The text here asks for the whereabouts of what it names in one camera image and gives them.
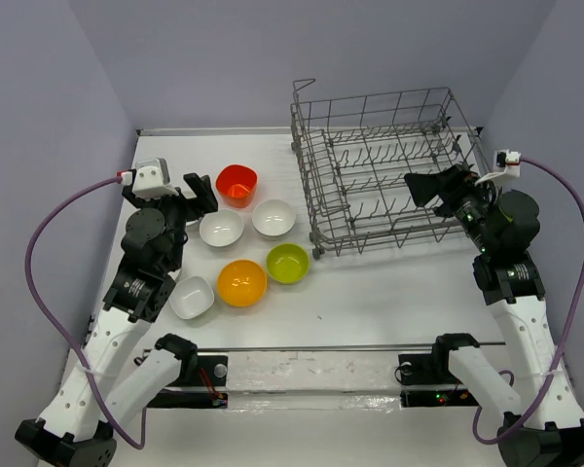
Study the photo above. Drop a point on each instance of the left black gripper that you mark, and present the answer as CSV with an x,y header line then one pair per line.
x,y
201,188

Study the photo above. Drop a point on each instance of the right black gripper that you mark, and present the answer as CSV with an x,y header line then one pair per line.
x,y
451,185

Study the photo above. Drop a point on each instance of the white round bowl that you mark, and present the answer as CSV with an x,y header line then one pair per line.
x,y
222,228
273,218

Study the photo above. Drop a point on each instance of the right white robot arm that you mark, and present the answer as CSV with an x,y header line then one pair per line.
x,y
541,422

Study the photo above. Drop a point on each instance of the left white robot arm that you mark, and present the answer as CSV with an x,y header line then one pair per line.
x,y
81,425

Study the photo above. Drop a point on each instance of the orange square bowl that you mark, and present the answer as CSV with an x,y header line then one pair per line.
x,y
237,185

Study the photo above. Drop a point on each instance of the yellow round bowl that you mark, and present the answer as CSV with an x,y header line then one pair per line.
x,y
242,283

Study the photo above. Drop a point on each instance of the white square bowl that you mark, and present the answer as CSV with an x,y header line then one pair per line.
x,y
191,297

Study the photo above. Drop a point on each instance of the green round bowl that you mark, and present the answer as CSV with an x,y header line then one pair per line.
x,y
288,263

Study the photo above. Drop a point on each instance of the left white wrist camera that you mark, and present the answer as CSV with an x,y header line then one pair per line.
x,y
152,179

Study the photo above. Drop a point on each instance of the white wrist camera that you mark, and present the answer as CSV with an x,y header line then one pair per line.
x,y
152,179
508,168

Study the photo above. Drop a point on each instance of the grey wire dish rack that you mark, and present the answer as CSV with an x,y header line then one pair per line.
x,y
353,154

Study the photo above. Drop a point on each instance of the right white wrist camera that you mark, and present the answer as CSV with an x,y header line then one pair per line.
x,y
508,168

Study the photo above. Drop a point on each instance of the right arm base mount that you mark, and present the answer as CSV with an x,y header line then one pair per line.
x,y
422,387

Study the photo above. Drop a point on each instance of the metal front rail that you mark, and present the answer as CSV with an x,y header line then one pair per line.
x,y
410,347

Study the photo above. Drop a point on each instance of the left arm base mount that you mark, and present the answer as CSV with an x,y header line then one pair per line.
x,y
203,388

